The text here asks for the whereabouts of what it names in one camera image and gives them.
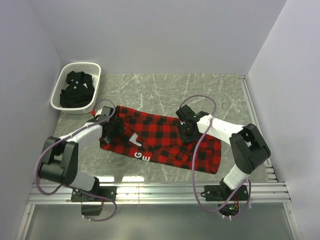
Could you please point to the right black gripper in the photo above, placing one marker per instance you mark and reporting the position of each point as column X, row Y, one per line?
column 185, row 138

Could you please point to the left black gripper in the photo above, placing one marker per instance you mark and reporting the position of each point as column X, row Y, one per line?
column 119, row 128

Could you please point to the red black plaid shirt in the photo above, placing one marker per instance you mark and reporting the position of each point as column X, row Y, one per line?
column 156, row 138

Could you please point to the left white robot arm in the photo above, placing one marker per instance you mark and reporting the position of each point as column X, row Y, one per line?
column 58, row 161

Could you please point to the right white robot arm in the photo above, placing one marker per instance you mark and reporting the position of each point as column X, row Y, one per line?
column 249, row 149

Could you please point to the black shirt in basket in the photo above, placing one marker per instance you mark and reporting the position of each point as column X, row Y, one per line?
column 79, row 91

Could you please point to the white plastic laundry basket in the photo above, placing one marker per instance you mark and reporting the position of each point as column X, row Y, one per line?
column 90, row 68

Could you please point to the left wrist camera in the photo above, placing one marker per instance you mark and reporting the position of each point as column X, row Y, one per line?
column 104, row 114

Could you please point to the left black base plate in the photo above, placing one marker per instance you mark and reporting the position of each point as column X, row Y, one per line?
column 82, row 196

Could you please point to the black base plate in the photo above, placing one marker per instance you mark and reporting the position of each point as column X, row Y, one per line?
column 82, row 196
column 220, row 193

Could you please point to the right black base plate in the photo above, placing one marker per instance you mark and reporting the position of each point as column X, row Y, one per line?
column 220, row 193

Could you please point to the aluminium side rail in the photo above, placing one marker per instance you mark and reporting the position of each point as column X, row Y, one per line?
column 254, row 118

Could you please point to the aluminium mounting rail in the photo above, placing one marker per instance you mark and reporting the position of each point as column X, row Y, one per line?
column 139, row 193

